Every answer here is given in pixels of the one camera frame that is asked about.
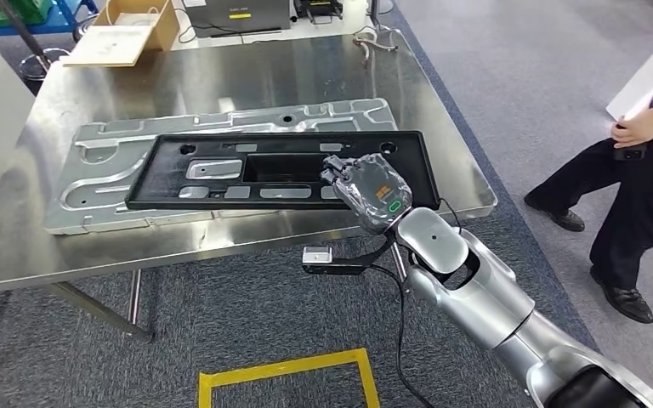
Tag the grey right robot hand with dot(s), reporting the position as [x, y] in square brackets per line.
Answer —
[374, 194]

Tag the person's hand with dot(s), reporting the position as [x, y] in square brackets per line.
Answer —
[642, 128]

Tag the black phone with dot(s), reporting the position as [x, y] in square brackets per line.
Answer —
[630, 153]

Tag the black plastic panel part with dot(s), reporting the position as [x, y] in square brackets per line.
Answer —
[157, 169]

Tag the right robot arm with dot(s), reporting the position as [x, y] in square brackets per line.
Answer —
[484, 304]

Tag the stainless steel workbench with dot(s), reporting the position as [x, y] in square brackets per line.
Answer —
[247, 84]

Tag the low blue shelf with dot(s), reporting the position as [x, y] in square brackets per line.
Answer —
[22, 29]

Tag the white flat panel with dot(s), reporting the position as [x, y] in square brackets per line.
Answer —
[636, 84]

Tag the person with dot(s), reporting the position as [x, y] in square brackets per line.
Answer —
[642, 197]

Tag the metal clamp tool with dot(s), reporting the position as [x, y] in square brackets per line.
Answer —
[374, 45]

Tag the white table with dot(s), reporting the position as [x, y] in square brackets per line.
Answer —
[354, 14]

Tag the grey device yellow label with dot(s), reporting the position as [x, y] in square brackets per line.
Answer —
[236, 17]

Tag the stamped metal plate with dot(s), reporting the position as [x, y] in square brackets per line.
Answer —
[95, 169]

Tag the cardboard box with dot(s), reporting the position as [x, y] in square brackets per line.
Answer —
[112, 45]

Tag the metal barrier stanchion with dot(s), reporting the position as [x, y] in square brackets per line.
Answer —
[45, 65]

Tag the green plastic crate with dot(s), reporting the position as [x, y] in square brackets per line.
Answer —
[0, 11]

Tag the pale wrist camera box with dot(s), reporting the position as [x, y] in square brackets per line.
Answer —
[317, 255]

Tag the black camera bracket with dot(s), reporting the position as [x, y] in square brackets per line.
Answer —
[338, 269]

